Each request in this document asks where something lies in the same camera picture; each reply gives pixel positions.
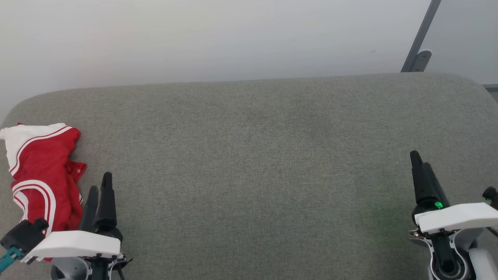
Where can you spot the grey metal post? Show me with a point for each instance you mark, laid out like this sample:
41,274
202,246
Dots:
422,35

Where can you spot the red and white shirt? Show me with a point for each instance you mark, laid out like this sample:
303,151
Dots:
41,171

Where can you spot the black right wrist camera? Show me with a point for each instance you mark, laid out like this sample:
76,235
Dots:
491,194

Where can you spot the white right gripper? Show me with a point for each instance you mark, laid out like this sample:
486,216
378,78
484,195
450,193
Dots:
455,217

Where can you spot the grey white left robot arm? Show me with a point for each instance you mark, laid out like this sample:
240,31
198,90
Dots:
70,270

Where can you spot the grey fabric sofa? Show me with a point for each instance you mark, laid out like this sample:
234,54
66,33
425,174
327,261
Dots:
249,175

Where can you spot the grey metal post bracket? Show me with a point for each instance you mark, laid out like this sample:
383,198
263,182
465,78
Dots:
421,60

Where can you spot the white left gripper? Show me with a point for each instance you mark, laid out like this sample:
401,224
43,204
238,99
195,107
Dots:
78,244

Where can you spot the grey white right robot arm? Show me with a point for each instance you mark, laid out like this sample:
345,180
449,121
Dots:
480,260

